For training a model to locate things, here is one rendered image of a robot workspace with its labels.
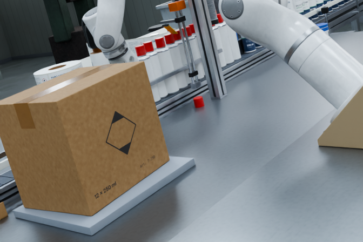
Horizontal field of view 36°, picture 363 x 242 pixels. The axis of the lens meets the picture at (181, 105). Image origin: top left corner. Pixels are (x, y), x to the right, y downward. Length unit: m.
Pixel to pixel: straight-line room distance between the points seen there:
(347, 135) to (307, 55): 0.21
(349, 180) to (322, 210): 0.13
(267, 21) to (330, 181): 0.43
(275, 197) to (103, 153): 0.40
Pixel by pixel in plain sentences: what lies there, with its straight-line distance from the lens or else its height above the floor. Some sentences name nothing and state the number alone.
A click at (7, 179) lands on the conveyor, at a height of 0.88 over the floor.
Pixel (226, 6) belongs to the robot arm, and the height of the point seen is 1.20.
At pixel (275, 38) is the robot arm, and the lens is 1.42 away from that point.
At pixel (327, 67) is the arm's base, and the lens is 1.38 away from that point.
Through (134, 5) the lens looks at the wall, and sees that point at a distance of 9.70.
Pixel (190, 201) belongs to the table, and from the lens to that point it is 1.25.
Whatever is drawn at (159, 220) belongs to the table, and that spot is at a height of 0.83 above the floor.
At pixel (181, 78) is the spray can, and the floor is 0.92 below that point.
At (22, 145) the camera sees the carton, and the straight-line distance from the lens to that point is 1.34.
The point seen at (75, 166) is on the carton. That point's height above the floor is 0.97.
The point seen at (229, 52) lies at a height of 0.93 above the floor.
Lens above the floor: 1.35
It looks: 15 degrees down
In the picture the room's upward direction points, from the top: 14 degrees counter-clockwise
